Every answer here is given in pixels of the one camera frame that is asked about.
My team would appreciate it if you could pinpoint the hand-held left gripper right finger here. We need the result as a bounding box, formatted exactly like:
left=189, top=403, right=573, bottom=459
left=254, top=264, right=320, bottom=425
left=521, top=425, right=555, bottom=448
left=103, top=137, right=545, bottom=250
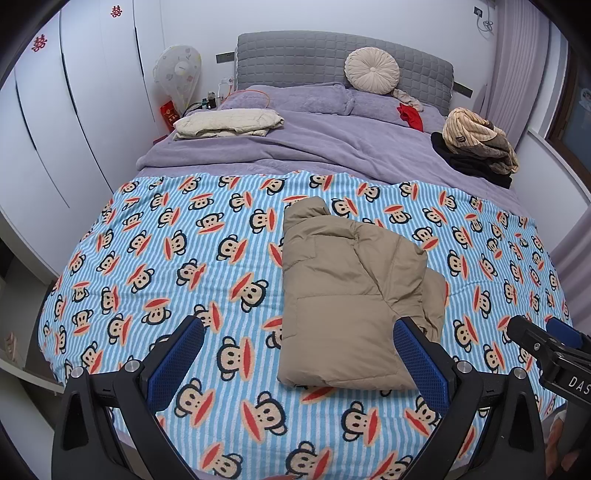
left=392, top=316, right=548, bottom=480

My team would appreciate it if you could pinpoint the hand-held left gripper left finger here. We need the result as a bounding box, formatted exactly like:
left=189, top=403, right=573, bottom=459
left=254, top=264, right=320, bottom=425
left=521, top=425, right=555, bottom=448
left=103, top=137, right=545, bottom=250
left=51, top=316, right=206, bottom=480

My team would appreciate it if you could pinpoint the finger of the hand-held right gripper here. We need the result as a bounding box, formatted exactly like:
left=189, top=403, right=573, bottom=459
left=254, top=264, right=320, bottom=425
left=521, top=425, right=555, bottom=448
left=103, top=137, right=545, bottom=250
left=508, top=315, right=561, bottom=365
left=547, top=316, right=583, bottom=347

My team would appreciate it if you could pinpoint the beige puffer jacket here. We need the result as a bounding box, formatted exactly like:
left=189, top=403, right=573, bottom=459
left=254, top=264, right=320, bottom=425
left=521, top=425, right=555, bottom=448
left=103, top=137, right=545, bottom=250
left=277, top=196, right=448, bottom=392

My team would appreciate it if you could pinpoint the person's right hand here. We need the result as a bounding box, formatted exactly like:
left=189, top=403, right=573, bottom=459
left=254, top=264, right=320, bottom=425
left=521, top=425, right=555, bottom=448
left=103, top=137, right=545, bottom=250
left=545, top=408, right=573, bottom=478

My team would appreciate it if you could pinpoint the striped monkey print blanket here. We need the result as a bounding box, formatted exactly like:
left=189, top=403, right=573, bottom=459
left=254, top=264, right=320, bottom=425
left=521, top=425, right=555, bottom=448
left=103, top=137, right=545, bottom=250
left=39, top=170, right=573, bottom=480

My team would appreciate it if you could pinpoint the white windowsill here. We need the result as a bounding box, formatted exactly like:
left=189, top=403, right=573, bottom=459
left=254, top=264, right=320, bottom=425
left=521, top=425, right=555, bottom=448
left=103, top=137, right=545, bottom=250
left=512, top=129, right=591, bottom=241

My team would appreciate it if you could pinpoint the black garment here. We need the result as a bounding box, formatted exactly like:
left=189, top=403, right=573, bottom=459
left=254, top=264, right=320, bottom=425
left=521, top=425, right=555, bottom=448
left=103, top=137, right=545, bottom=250
left=431, top=131, right=513, bottom=189

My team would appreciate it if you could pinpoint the brown garment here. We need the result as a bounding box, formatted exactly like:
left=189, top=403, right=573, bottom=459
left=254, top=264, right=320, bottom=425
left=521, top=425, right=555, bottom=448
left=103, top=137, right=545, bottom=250
left=466, top=124, right=519, bottom=174

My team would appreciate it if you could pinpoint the cream striped garment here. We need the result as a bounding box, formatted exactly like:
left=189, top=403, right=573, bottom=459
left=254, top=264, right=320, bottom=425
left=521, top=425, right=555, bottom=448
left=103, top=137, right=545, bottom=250
left=442, top=107, right=519, bottom=174

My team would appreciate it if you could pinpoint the dark framed window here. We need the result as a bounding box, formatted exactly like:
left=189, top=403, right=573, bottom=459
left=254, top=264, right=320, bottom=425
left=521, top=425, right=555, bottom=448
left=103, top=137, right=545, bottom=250
left=545, top=46, right=591, bottom=153

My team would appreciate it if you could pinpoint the purple fleece duvet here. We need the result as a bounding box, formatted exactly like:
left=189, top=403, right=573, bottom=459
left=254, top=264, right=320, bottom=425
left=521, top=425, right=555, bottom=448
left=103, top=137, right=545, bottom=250
left=136, top=83, right=527, bottom=217

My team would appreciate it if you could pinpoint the folded cream jacket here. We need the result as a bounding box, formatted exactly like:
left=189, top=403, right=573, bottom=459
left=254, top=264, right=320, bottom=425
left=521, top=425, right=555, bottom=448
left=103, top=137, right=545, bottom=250
left=173, top=108, right=284, bottom=140

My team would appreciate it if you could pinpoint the red cloth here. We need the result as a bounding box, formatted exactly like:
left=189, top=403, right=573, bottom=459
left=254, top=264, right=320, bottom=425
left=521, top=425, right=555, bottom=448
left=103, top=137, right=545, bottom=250
left=398, top=102, right=426, bottom=133

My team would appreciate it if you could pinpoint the white wardrobe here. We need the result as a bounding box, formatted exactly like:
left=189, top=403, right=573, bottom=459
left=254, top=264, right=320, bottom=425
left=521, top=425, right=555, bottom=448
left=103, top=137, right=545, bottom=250
left=0, top=0, right=162, bottom=287

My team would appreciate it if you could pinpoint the bedside clutter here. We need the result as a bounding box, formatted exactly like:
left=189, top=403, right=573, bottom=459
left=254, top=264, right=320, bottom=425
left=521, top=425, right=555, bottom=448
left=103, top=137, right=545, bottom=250
left=185, top=90, right=225, bottom=114

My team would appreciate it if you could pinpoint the purple pillow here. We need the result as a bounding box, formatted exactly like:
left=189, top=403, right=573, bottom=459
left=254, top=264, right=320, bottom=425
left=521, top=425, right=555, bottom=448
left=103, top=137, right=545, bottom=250
left=222, top=83, right=349, bottom=114
left=346, top=89, right=439, bottom=130

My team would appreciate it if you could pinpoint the small beige cloth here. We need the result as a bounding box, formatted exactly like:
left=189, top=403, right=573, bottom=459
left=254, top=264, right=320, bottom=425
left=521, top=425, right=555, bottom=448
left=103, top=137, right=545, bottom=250
left=392, top=88, right=424, bottom=112

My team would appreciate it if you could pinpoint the lilac curtain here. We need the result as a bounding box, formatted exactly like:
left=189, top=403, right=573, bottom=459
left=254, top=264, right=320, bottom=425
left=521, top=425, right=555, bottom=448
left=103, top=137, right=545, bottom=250
left=480, top=0, right=568, bottom=139

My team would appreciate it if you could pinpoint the covered standing fan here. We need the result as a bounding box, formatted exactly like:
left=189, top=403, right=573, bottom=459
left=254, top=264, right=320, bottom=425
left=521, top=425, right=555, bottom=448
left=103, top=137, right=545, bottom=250
left=152, top=45, right=202, bottom=116

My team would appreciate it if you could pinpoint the round cream pleated cushion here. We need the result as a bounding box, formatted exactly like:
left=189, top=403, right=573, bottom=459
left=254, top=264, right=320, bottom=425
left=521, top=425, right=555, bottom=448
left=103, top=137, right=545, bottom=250
left=345, top=47, right=400, bottom=95

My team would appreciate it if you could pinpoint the grey quilted headboard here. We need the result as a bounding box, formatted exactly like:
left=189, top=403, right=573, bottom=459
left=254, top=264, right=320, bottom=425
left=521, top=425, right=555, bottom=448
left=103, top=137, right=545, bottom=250
left=235, top=31, right=454, bottom=116

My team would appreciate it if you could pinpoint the orange cable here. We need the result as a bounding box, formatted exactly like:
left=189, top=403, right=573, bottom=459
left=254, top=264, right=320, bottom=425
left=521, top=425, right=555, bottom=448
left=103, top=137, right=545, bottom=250
left=222, top=89, right=271, bottom=109

